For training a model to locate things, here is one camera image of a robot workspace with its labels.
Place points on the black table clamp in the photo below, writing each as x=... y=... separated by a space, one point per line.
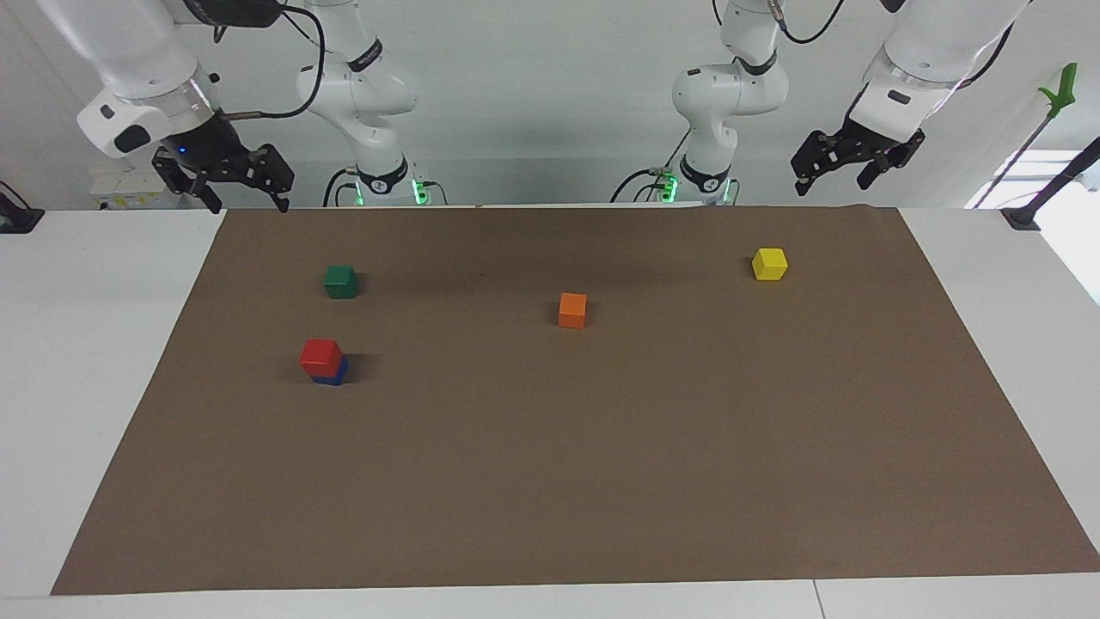
x=17 y=219

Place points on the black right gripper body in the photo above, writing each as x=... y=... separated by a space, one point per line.
x=210 y=150

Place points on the blue wooden block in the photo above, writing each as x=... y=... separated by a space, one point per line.
x=341 y=371

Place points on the green wooden block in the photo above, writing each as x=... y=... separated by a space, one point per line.
x=341 y=282

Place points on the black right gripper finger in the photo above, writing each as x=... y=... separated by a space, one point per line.
x=275 y=172
x=180 y=179

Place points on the red wooden block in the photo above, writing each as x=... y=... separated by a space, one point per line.
x=320 y=354

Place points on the black pole with clamp base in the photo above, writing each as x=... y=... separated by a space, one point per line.
x=1023 y=217

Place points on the thin pole with green tip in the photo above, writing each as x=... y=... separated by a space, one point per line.
x=1064 y=86

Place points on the brown paper table mat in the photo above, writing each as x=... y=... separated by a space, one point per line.
x=550 y=447

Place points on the orange wooden block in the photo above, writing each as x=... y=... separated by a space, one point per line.
x=572 y=310

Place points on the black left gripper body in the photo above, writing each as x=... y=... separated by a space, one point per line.
x=872 y=144

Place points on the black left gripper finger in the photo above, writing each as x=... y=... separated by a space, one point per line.
x=816 y=153
x=898 y=153

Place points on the yellow wooden block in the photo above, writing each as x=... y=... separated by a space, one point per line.
x=769 y=264

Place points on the white box with yellow label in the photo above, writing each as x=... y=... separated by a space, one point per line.
x=120 y=187

